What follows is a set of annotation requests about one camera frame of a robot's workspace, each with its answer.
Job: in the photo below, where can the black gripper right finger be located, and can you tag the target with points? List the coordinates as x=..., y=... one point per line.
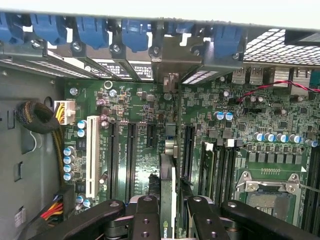
x=207, y=222

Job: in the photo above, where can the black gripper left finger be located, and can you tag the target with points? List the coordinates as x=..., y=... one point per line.
x=147, y=220

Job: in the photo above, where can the long black expansion slot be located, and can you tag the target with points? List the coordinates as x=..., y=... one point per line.
x=113, y=160
x=131, y=160
x=188, y=150

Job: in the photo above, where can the white PCI expansion slot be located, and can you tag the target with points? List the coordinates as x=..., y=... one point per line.
x=93, y=155

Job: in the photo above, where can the short black expansion slot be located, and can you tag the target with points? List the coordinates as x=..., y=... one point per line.
x=151, y=135

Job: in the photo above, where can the blue slot retention clip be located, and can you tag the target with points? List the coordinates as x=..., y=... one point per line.
x=48, y=28
x=92, y=32
x=227, y=41
x=10, y=27
x=181, y=27
x=136, y=35

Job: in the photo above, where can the CPU socket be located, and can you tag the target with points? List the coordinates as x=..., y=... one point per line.
x=270, y=205

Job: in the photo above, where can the metal locking lever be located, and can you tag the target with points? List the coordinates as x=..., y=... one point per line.
x=310, y=188

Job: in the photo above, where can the green motherboard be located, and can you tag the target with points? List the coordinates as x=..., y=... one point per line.
x=140, y=105

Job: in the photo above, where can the white power connector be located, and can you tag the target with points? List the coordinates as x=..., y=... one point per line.
x=67, y=112

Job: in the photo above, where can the dark grey open PC case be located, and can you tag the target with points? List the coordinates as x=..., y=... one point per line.
x=15, y=53

